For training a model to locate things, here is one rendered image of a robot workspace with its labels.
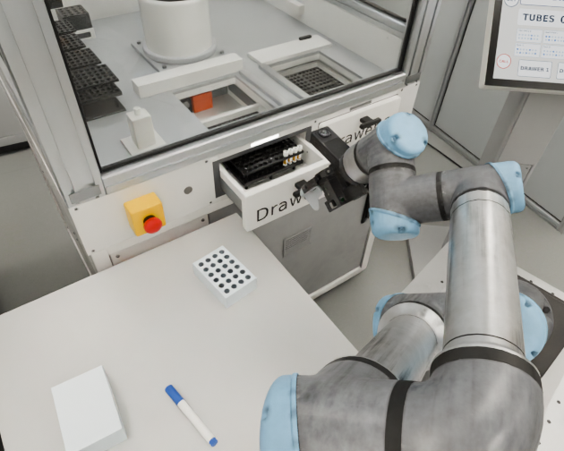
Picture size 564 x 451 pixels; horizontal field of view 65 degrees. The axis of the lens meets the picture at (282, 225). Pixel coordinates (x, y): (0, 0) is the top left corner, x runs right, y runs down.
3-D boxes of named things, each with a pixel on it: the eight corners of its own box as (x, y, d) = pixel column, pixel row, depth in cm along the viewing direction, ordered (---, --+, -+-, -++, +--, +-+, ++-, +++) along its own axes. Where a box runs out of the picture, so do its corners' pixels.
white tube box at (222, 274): (257, 288, 100) (256, 277, 97) (226, 309, 96) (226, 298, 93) (223, 256, 106) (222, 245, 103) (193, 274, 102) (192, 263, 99)
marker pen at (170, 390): (218, 442, 77) (218, 438, 75) (211, 449, 76) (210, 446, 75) (172, 386, 83) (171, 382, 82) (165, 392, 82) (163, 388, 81)
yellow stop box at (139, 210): (168, 226, 101) (163, 203, 96) (138, 239, 98) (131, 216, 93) (158, 214, 104) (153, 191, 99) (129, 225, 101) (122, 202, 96)
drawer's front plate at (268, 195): (341, 189, 116) (347, 154, 108) (246, 233, 104) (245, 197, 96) (337, 185, 117) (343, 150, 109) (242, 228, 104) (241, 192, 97)
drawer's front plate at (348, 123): (393, 129, 136) (402, 97, 128) (319, 160, 124) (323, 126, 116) (389, 126, 137) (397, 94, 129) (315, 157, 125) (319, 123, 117)
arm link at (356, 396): (474, 349, 82) (413, 568, 34) (393, 347, 89) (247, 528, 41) (465, 285, 82) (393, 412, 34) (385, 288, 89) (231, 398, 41)
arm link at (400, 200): (439, 226, 63) (433, 154, 65) (363, 234, 68) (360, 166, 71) (448, 237, 69) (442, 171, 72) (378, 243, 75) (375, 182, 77)
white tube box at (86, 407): (129, 438, 76) (122, 428, 73) (76, 466, 73) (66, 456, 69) (108, 378, 84) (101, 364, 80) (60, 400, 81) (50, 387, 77)
